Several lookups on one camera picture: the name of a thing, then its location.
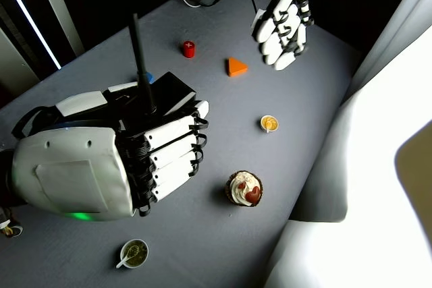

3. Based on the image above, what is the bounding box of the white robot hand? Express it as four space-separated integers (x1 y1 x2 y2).
11 81 210 222
251 0 315 71

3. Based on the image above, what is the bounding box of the black walkie-talkie radio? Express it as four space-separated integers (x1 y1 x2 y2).
107 13 198 134

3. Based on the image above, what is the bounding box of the orange triangle block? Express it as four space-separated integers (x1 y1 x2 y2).
225 57 249 78

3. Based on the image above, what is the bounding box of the small white coffee cup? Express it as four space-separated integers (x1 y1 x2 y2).
260 115 279 134

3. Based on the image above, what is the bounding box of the red cylinder block white cross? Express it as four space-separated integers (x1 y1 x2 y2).
182 40 196 59

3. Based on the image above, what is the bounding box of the white bowl green soup spoon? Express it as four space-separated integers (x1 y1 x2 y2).
115 238 150 270

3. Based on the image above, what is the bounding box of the white curtain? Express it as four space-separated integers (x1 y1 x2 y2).
263 0 432 288

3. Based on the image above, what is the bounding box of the grey table cloth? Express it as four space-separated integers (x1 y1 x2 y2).
0 0 364 288

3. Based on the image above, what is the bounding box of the white light strip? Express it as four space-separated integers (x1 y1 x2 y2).
0 0 63 71

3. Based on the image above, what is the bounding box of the toy cupcake with red hearts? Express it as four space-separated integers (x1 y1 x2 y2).
225 170 264 208

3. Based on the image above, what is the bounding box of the white pillar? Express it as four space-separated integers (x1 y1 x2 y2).
32 0 85 57

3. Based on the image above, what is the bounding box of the beige board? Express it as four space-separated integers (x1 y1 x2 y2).
394 122 432 239

